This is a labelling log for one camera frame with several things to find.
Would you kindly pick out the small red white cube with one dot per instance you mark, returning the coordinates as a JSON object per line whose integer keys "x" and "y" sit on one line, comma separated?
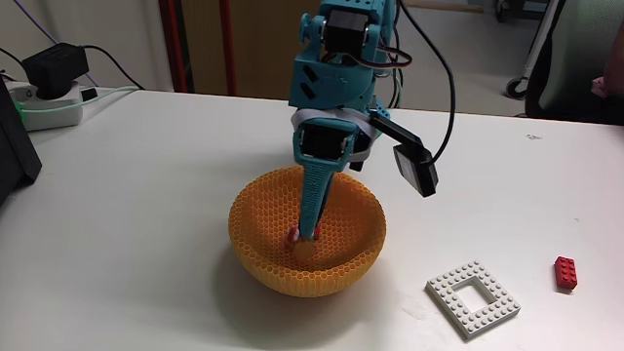
{"x": 318, "y": 233}
{"x": 291, "y": 235}

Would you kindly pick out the yellow toy brick cube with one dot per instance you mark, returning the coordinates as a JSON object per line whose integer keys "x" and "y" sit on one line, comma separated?
{"x": 304, "y": 252}

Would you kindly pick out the orange honeycomb bowl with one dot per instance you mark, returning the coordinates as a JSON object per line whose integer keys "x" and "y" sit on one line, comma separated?
{"x": 263, "y": 219}

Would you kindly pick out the wooden cabinet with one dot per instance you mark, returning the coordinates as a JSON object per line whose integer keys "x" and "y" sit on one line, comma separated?
{"x": 263, "y": 49}

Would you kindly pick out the white wheeled stand leg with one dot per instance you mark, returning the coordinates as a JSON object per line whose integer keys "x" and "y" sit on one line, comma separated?
{"x": 536, "y": 44}

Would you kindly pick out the small black plug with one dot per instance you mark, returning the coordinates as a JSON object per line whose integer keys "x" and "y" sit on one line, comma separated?
{"x": 89, "y": 93}

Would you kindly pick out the dark office chair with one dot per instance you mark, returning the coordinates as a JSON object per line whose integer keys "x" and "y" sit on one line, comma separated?
{"x": 570, "y": 58}

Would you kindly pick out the red toy brick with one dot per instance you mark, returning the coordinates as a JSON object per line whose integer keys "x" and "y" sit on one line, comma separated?
{"x": 565, "y": 273}

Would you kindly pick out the white power strip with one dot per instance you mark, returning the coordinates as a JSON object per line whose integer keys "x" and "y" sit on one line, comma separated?
{"x": 49, "y": 114}

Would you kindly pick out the black power adapter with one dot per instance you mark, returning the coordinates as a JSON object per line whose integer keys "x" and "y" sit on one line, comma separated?
{"x": 56, "y": 68}

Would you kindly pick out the person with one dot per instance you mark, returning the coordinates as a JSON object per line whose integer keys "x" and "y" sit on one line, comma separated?
{"x": 612, "y": 73}

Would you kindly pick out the black box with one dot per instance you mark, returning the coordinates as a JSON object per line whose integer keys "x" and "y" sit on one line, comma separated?
{"x": 14, "y": 146}

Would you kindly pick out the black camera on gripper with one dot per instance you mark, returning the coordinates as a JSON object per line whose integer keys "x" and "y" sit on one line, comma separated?
{"x": 414, "y": 168}

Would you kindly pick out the red vertical frame bar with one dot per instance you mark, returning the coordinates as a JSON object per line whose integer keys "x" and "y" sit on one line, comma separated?
{"x": 170, "y": 44}
{"x": 227, "y": 49}

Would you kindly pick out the white toy brick frame plate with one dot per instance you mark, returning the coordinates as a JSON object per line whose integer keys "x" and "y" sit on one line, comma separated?
{"x": 443, "y": 287}

